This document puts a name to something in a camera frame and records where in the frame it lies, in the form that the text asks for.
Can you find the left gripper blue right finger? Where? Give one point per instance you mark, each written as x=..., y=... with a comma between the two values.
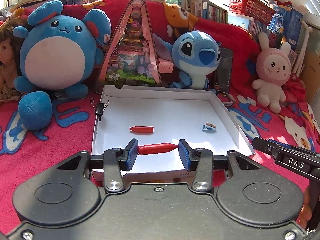
x=199, y=160

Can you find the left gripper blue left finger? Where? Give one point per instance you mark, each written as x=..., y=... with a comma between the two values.
x=116, y=160

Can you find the small blue clip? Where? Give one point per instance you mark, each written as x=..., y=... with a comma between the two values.
x=208, y=127

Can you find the white cardboard box tray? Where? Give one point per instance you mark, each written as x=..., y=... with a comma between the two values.
x=174, y=113

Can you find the black binder clip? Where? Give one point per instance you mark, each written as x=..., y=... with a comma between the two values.
x=99, y=108

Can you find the red fabric bag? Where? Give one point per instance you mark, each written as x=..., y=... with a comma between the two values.
x=294, y=90

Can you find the black smartphone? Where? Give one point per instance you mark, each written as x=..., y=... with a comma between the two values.
x=223, y=72

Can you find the pink triangular diorama house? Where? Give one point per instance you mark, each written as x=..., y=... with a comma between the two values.
x=131, y=57

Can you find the pink bunny plush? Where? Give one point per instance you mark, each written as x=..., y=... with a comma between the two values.
x=273, y=69

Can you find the Stitch plush toy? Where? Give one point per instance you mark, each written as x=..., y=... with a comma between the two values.
x=195, y=54

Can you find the red patterned blanket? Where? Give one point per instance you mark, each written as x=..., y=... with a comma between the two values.
x=27, y=153

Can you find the blue round plush toy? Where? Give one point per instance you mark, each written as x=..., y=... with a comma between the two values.
x=57, y=55

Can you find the blue cardboard package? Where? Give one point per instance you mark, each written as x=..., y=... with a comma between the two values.
x=286, y=21

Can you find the row of books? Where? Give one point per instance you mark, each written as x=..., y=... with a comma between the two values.
x=206, y=10

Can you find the brown haired doll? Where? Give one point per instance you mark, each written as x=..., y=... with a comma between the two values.
x=10, y=51

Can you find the red plastic basket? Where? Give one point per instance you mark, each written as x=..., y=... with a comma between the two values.
x=253, y=8

